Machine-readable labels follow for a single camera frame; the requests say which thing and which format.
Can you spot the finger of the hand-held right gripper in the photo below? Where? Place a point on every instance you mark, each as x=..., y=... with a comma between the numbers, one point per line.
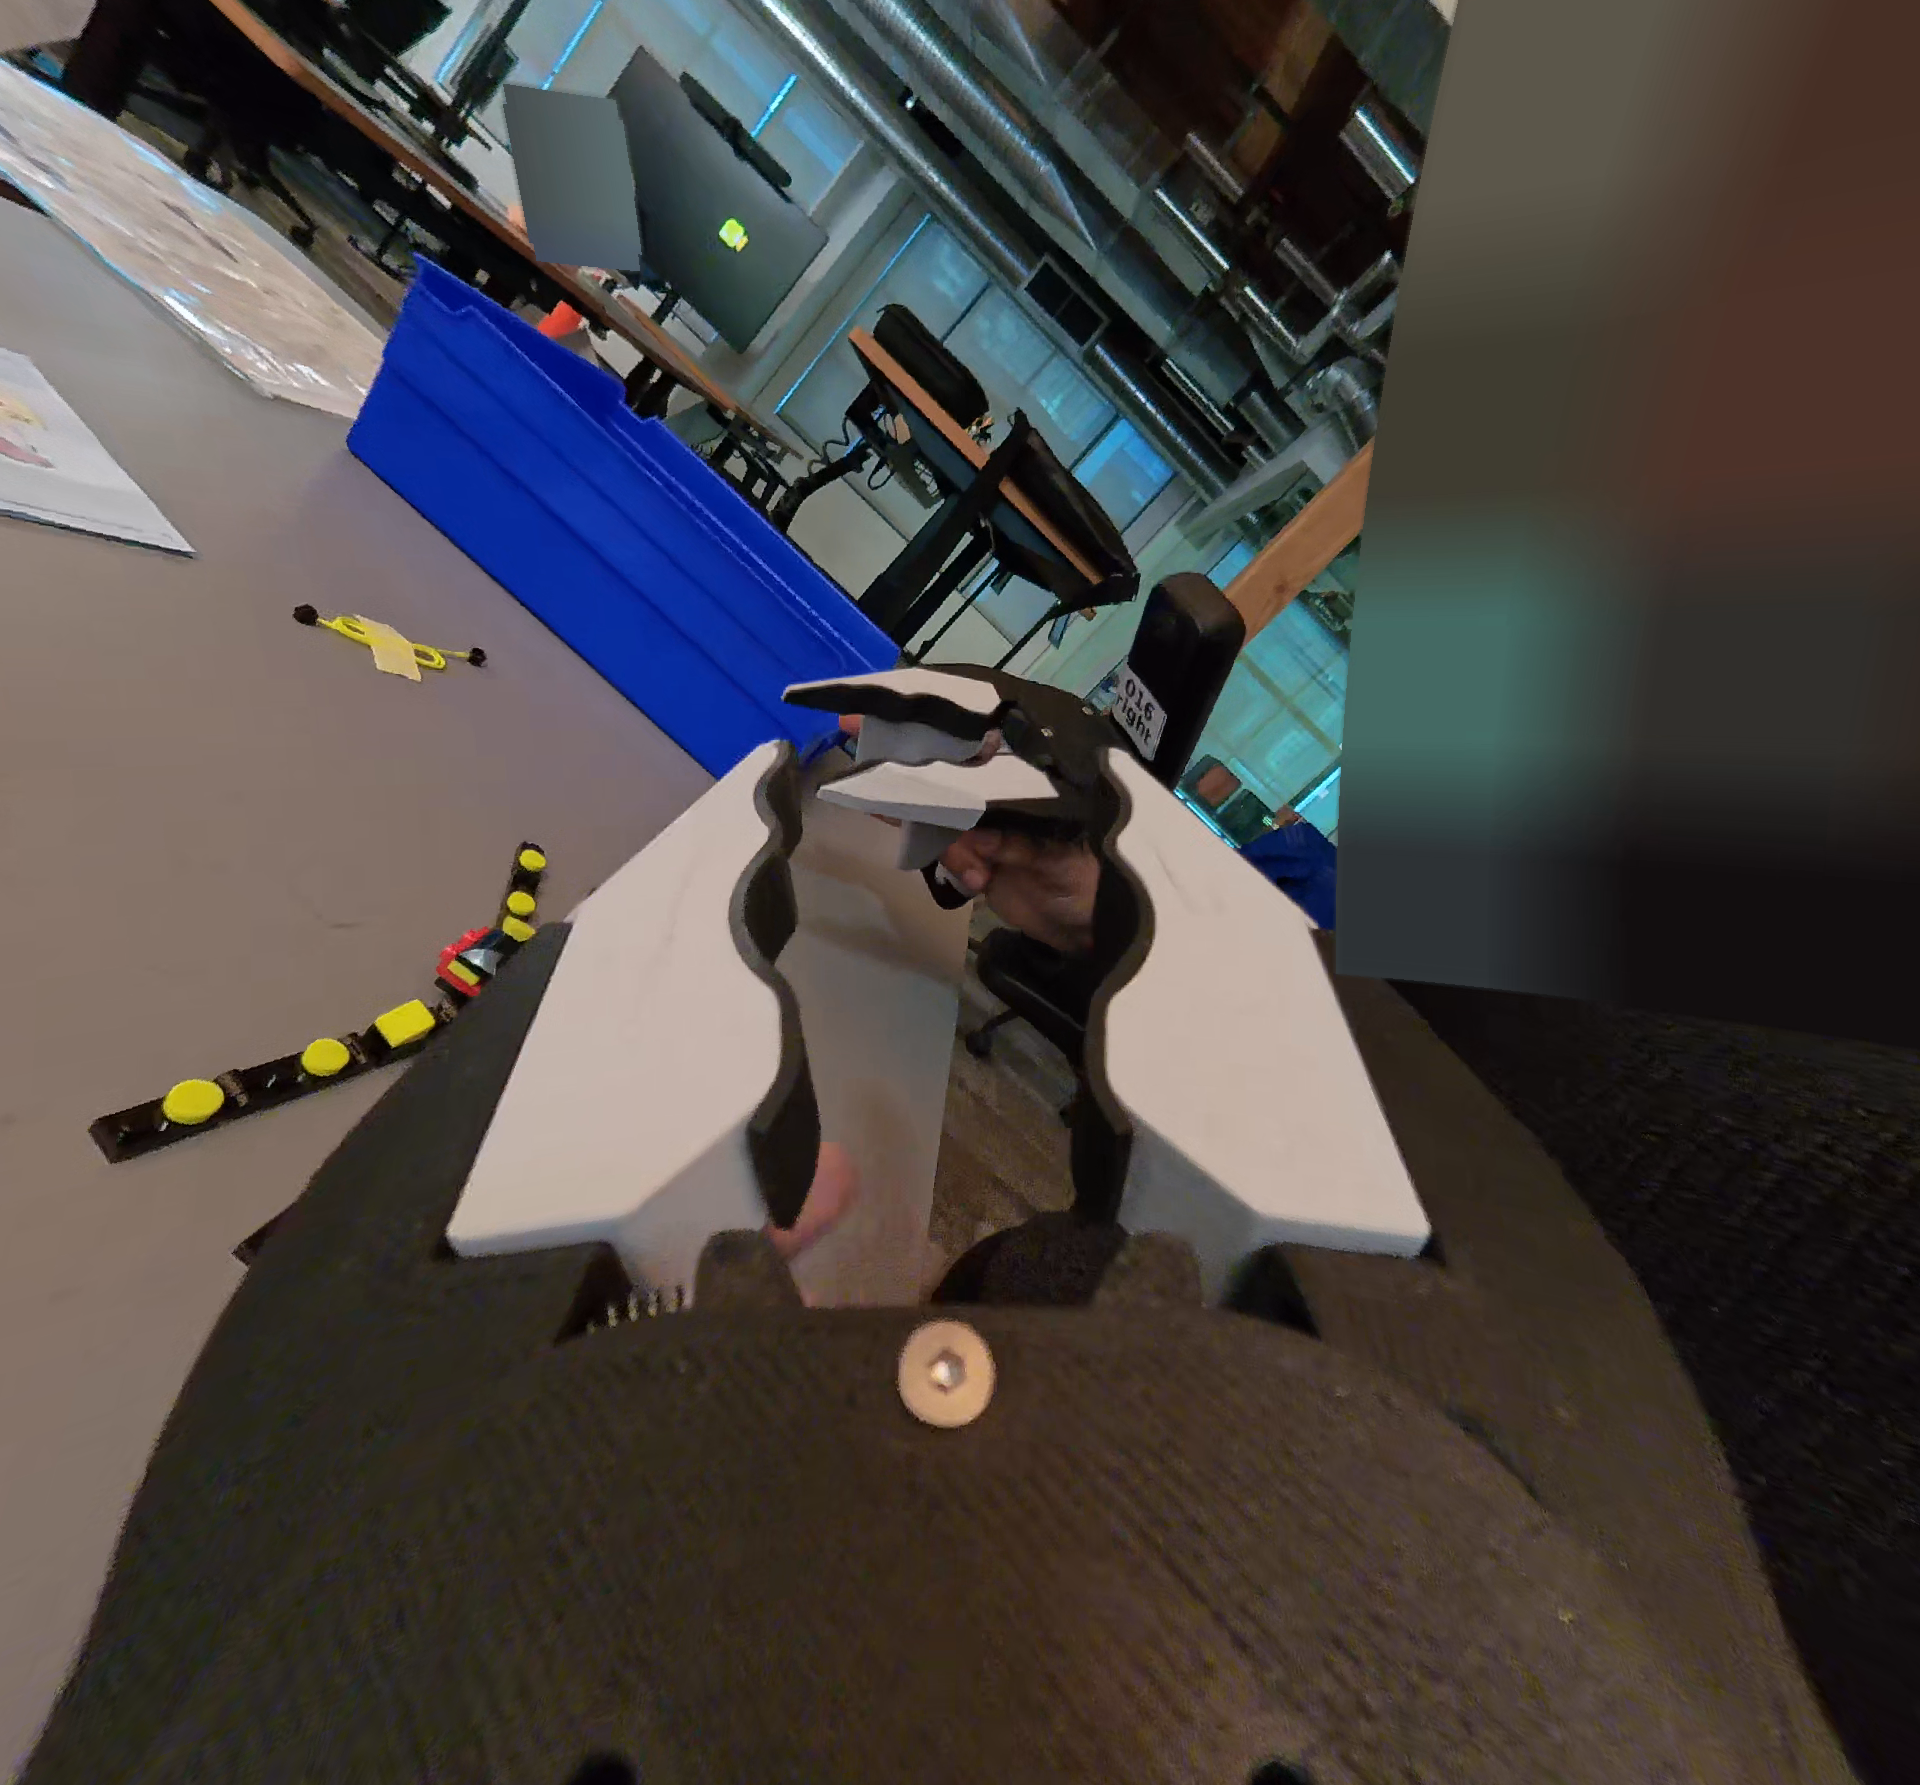
x=915, y=798
x=915, y=713

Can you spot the dark computer monitor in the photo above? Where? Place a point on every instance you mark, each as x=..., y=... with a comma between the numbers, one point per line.
x=705, y=210

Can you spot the blue plastic bin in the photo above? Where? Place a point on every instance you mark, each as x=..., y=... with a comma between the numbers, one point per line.
x=601, y=510

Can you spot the clear plastic bag with sheet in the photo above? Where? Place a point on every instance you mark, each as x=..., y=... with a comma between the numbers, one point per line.
x=195, y=256

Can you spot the black yellow lego spider model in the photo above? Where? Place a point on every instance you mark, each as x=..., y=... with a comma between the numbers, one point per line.
x=322, y=1058

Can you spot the black bag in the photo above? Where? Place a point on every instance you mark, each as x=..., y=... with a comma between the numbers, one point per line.
x=930, y=368

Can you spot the lego instruction booklet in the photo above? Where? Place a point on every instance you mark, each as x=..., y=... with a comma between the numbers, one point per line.
x=59, y=465

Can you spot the person's dark knit sweater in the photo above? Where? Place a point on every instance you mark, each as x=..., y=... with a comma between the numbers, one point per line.
x=1771, y=1291

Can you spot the long wooden desk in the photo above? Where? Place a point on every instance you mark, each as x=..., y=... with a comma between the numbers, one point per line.
x=451, y=174

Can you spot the black-legged standing desk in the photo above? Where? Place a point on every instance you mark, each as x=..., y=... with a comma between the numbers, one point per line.
x=1035, y=497

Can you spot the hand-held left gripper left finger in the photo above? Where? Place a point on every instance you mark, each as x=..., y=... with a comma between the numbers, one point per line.
x=615, y=1066

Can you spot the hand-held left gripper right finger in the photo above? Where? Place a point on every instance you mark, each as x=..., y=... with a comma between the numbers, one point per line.
x=1275, y=1066

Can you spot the person's right hand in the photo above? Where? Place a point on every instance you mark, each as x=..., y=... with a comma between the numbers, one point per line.
x=1035, y=885

